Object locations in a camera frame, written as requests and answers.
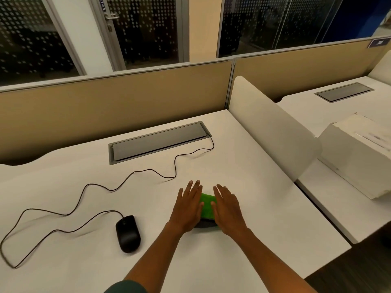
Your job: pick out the person's left hand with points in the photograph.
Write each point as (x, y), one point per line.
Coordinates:
(184, 210)

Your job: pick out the person's right hand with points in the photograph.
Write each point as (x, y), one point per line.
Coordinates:
(229, 213)

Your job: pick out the person's right thumb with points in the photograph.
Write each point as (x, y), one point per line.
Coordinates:
(213, 209)

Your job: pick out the person's left little finger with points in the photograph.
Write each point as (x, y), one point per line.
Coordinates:
(180, 195)

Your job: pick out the person's right middle finger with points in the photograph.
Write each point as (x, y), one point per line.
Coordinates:
(221, 191)

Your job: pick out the person's left thumb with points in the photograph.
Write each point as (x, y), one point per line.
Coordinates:
(201, 208)

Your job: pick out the person's left middle finger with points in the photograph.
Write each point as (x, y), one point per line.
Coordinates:
(195, 189)

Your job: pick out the person's right little finger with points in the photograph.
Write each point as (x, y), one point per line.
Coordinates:
(234, 201)

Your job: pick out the person's right forearm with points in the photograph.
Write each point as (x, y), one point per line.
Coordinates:
(262, 259)

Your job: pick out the person's left forearm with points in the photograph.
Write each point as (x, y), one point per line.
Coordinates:
(158, 256)

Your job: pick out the green sponge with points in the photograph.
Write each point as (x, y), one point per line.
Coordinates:
(208, 207)

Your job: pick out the black computer mouse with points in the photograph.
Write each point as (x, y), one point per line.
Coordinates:
(128, 234)

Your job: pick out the dark green sleeve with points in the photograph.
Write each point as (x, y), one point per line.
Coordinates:
(126, 287)

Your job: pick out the long beige partition panel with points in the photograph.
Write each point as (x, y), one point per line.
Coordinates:
(107, 109)

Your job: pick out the white cardboard box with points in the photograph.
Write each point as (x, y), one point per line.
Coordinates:
(357, 152)

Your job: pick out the beige partition panel with label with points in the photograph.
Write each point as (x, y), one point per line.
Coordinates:
(305, 67)

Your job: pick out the glass door with dotted film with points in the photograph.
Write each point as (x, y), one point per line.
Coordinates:
(146, 30)

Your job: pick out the wide dotted glass window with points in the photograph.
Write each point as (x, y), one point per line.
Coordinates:
(275, 21)

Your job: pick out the white curved desk divider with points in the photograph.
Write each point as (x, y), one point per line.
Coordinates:
(381, 70)

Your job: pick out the purple partition label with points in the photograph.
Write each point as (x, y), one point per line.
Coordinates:
(379, 42)

